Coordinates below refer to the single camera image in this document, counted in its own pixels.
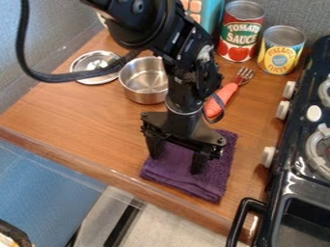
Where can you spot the yellow pineapple can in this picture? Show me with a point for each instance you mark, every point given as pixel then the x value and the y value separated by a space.
pixel 281 49

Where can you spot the teal box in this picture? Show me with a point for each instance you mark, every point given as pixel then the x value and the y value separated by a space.
pixel 208 13

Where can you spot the silver pot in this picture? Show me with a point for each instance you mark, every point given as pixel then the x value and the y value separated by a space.
pixel 144 80

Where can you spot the red tomato sauce can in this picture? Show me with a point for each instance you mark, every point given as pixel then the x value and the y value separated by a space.
pixel 240 30

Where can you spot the purple cloth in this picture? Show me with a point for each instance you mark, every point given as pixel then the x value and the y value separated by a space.
pixel 189 173

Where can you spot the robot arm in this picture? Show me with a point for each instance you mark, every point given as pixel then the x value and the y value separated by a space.
pixel 159 29

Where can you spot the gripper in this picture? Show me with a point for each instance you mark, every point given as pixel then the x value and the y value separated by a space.
pixel 182 127

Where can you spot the silver lid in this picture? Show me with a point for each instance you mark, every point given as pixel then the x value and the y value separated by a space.
pixel 95 67

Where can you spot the toy stove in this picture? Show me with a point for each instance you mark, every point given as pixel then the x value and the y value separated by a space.
pixel 296 154

